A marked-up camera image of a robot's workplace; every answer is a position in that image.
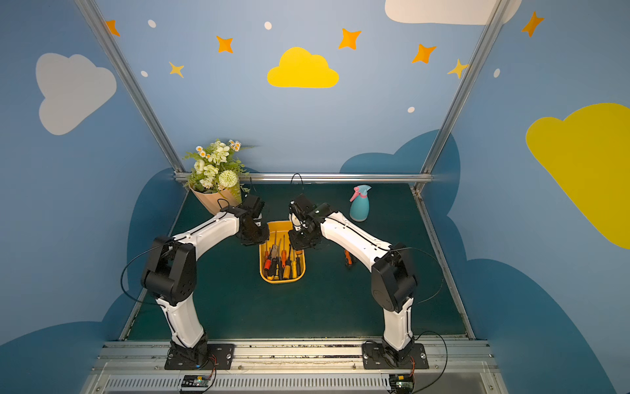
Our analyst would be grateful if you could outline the yellow plastic storage box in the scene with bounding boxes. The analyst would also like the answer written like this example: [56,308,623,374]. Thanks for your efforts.
[259,221,306,284]

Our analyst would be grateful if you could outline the orange black handle screwdriver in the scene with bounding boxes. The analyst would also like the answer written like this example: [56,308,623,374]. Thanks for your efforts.
[344,250,354,268]

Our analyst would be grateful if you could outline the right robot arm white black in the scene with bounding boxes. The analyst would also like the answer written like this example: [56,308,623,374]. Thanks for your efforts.
[289,194,418,362]

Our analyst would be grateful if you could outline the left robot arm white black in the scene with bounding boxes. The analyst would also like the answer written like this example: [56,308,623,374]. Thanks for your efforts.
[140,195,269,369]

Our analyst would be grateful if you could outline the terracotta flower pot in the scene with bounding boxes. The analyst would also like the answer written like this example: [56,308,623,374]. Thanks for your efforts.
[190,186,242,215]

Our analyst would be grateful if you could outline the teal spray bottle pink trigger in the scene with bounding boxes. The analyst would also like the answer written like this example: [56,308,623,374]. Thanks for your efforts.
[349,185,372,222]

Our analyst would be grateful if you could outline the artificial white green flowers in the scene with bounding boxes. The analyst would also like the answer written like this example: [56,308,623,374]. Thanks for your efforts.
[184,140,248,205]

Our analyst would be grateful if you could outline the left controller board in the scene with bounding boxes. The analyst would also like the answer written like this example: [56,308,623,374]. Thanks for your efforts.
[180,374,213,391]

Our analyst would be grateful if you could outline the controller board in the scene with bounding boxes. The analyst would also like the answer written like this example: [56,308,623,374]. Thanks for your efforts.
[180,374,213,391]
[388,374,415,394]

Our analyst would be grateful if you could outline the right controller board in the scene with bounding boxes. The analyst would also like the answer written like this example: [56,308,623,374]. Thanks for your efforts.
[388,374,415,394]

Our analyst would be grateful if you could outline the aluminium back frame bar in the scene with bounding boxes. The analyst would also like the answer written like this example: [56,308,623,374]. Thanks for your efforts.
[174,171,434,184]

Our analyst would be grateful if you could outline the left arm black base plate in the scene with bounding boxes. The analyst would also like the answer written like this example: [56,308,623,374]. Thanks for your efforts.
[164,343,235,370]

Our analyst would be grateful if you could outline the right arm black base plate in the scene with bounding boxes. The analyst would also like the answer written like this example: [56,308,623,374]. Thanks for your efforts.
[361,341,429,369]

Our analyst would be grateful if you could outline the aluminium front rail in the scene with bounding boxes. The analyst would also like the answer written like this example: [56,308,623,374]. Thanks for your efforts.
[82,335,508,393]

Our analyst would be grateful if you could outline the left aluminium frame post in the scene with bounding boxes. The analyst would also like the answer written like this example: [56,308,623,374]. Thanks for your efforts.
[75,0,185,172]

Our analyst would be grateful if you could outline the aluminium frame post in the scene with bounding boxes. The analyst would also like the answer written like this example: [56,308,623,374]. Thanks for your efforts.
[75,0,185,172]
[420,0,511,175]

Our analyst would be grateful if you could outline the right aluminium frame post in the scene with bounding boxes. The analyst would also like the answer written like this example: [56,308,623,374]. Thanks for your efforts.
[420,0,511,175]

